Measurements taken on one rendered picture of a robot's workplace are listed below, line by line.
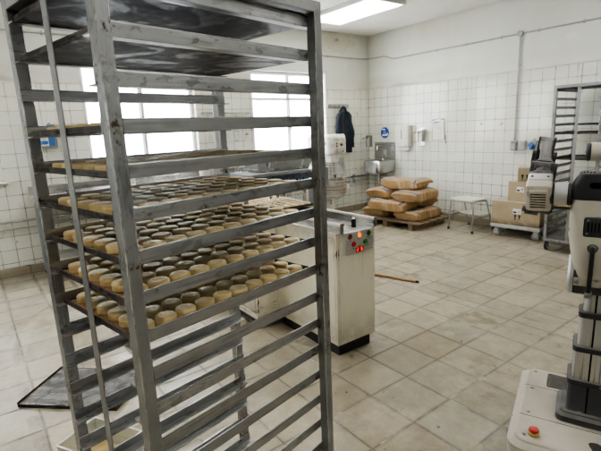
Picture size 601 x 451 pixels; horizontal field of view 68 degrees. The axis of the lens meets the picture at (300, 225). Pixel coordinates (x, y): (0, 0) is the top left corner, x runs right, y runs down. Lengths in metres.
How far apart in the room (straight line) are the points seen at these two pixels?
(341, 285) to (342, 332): 0.33
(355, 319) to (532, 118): 4.29
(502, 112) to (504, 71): 0.53
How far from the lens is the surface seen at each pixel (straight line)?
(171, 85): 1.03
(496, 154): 6.80
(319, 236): 1.34
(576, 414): 2.26
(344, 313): 2.94
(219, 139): 1.63
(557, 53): 6.51
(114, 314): 1.19
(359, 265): 2.93
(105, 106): 0.92
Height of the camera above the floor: 1.48
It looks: 12 degrees down
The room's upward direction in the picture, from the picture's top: 2 degrees counter-clockwise
